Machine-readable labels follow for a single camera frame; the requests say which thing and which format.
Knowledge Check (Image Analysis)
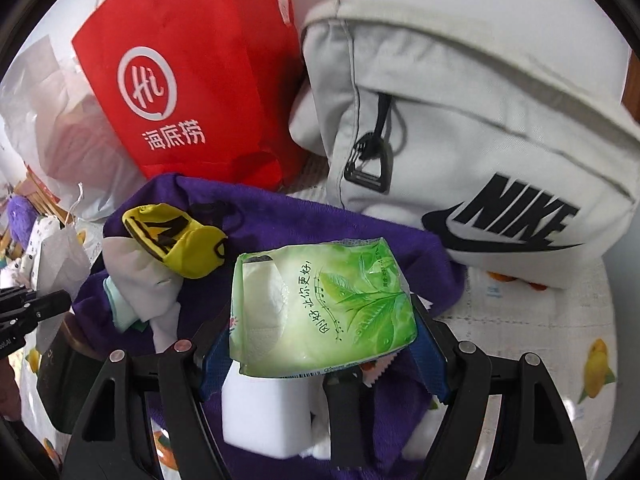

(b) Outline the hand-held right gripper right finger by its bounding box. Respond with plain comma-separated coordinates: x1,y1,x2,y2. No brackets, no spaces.
412,295,583,480

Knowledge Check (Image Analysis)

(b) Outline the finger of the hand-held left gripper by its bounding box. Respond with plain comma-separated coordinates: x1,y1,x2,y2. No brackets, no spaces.
27,290,72,325

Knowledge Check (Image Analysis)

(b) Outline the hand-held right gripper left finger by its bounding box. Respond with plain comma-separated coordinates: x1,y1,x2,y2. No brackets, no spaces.
60,305,236,480

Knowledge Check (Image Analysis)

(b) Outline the white sponge block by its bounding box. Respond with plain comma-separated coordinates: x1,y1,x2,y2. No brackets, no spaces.
220,370,326,458

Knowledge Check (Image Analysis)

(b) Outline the green tissue pack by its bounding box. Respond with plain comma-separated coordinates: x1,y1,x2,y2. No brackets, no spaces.
229,237,420,378

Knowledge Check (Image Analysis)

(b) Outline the floral pillow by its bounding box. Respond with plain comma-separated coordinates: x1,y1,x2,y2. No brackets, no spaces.
20,215,61,281

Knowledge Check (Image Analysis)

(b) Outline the black box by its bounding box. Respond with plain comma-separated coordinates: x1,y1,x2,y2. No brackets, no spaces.
37,325,108,433

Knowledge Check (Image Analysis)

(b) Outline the purple plush toy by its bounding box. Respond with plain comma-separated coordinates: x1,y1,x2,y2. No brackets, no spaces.
10,196,38,248

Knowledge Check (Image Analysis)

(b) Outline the wooden headboard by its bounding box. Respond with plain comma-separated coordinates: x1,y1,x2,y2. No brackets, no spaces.
22,165,66,221

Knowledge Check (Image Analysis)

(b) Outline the yellow pouch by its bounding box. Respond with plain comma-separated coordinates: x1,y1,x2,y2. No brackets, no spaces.
121,200,246,280

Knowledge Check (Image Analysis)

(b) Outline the white plastic shopping bag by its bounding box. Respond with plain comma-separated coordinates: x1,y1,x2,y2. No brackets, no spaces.
0,35,146,221

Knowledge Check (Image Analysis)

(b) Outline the purple towel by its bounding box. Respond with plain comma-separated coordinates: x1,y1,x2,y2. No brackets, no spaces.
70,172,468,480

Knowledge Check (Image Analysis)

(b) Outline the grey waist bag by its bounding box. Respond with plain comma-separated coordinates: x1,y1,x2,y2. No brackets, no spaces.
289,0,640,290

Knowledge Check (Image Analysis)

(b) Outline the red paper bag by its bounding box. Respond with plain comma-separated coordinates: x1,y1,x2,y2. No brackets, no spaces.
71,0,306,192

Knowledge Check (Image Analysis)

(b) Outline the frosted drawstring bag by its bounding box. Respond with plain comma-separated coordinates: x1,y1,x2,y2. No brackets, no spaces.
37,182,93,346

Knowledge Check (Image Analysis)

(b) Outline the black watch strap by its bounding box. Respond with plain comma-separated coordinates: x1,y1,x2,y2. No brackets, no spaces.
322,367,372,480

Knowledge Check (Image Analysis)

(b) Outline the brown wooden door frame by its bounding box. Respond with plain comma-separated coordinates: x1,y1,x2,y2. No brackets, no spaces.
622,55,640,126

